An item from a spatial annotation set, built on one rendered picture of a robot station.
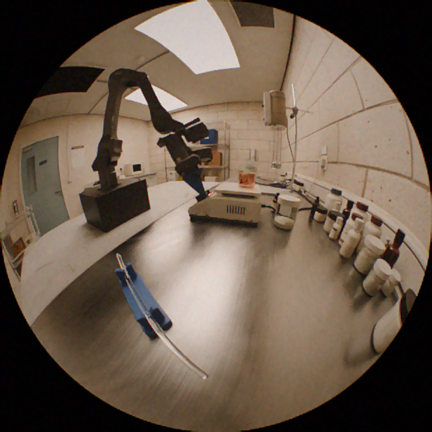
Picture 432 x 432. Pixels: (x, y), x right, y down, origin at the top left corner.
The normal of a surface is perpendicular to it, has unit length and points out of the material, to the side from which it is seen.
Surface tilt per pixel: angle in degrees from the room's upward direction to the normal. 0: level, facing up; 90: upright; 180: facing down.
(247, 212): 90
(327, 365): 0
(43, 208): 90
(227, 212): 90
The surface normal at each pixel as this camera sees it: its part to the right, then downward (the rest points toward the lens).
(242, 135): -0.31, 0.39
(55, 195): 0.95, 0.13
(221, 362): 0.00, -0.91
